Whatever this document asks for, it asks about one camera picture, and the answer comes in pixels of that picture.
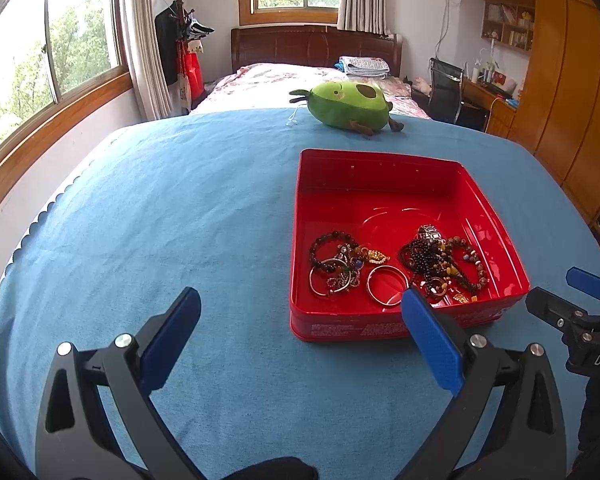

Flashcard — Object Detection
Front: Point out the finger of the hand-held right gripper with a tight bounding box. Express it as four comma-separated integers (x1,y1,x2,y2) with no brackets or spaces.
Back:
566,267,600,306
525,287,588,332

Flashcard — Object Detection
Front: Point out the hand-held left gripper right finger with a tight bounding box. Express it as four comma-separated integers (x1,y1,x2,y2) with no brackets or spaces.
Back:
401,286,568,480

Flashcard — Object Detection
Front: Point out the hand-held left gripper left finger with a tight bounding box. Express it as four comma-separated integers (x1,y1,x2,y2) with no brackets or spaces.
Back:
34,287,203,480

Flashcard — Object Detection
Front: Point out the brown bead bracelet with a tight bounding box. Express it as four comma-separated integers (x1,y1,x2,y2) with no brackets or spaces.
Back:
445,236,490,297

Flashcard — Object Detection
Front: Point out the thin engraved silver bangle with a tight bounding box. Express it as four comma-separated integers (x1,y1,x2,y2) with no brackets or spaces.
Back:
367,265,408,307

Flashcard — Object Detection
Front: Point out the dark bead necklace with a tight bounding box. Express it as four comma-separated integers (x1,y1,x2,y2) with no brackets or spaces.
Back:
397,237,453,296

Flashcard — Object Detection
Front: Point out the silver chain bracelet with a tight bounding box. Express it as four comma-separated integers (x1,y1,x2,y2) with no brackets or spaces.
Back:
328,244,363,293

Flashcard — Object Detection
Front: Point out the silver metal watch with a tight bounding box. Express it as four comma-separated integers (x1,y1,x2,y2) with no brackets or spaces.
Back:
416,225,448,246

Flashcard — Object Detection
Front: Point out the multicolour bead bracelet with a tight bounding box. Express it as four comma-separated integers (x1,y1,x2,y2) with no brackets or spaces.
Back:
308,231,355,272

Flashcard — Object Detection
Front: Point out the red tin box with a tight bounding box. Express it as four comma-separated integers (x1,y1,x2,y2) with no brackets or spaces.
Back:
288,148,531,342

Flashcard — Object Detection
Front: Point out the wooden desk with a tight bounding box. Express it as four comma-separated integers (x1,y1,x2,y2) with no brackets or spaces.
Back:
460,77,521,138

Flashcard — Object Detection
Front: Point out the wooden wardrobe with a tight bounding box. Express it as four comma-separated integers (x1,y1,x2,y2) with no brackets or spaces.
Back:
461,0,600,226

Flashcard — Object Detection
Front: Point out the black office chair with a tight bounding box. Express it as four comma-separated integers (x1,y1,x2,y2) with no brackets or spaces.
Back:
426,57,465,123

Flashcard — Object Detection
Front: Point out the green avocado plush toy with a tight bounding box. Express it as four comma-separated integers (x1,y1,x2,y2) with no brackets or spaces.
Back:
288,81,406,139

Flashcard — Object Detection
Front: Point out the red bag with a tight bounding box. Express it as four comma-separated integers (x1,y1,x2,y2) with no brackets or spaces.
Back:
182,52,206,101

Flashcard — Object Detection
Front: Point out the bed with pink bedding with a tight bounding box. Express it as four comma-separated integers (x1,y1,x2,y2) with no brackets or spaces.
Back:
190,62,431,121

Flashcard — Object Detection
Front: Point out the folded patterned cloth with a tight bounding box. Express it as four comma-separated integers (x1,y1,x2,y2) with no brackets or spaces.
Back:
336,55,392,78

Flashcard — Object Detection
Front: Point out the wooden coat rack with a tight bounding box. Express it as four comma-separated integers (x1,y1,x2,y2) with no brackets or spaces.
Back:
154,0,216,111

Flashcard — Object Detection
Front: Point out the dark wooden headboard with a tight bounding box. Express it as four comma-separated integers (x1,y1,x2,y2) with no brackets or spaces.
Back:
230,25,405,76

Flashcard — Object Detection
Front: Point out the wooden wall shelf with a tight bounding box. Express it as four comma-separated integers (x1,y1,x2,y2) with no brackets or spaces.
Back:
481,1,536,52

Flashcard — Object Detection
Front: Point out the white wall cable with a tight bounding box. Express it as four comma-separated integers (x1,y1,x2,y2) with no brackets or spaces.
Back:
437,0,453,61

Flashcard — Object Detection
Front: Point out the large wooden frame window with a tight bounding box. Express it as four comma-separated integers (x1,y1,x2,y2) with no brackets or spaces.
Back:
0,0,133,231

